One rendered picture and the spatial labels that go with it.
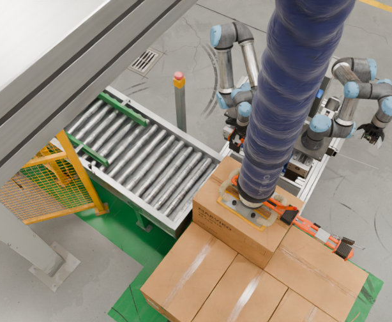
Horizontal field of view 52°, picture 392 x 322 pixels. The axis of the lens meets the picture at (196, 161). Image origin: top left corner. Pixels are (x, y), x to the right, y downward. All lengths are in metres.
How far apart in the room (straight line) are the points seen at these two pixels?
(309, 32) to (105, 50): 0.90
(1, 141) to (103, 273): 3.11
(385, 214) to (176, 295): 2.02
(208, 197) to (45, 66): 2.25
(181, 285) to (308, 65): 1.87
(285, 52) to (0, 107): 1.07
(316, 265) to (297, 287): 0.21
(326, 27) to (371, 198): 2.80
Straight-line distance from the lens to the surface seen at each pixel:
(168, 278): 2.84
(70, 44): 0.40
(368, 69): 2.41
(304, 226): 2.44
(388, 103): 1.99
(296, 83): 1.45
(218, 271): 2.85
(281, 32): 1.32
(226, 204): 2.54
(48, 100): 0.42
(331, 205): 3.78
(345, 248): 2.46
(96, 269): 3.50
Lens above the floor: 3.31
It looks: 61 degrees down
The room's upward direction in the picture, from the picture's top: straight up
